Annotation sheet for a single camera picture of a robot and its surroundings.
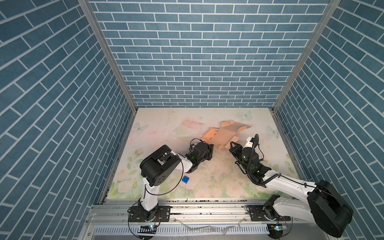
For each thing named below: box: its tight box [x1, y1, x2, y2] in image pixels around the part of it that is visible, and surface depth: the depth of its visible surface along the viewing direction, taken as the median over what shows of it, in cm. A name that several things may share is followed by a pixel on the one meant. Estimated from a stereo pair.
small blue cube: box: [182, 175, 190, 184], surface depth 86 cm
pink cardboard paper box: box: [200, 120, 252, 150], surface depth 105 cm
